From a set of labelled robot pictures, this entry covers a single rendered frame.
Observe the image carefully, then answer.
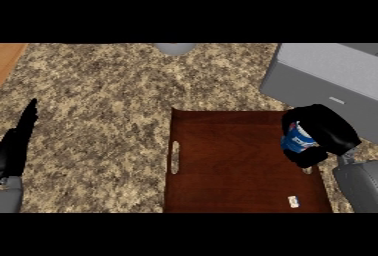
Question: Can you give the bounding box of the grey rounded fixture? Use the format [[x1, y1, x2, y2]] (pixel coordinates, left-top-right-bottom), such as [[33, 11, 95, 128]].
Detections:
[[153, 43, 202, 56]]

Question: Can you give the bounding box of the orange wooden surface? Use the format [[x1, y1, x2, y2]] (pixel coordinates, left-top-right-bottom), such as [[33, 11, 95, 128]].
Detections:
[[0, 43, 30, 86]]

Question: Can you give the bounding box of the small white label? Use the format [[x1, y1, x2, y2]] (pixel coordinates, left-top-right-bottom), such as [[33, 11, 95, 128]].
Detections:
[[287, 195, 302, 209]]

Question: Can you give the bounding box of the dark brown wooden tray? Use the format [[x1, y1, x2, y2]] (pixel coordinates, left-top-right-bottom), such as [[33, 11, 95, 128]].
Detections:
[[163, 107, 336, 214]]

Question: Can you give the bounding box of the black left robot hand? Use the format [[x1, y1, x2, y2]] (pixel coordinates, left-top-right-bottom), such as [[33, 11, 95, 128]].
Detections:
[[0, 97, 41, 180]]

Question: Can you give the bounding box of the blue can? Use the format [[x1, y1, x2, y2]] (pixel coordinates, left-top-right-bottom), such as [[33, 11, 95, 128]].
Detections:
[[280, 121, 320, 154]]

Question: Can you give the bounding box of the grey box appliance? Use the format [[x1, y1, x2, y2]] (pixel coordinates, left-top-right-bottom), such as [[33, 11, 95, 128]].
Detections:
[[259, 43, 378, 146]]

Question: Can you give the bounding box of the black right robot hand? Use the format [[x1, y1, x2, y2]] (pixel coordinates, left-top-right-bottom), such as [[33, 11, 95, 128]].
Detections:
[[281, 103, 364, 169]]

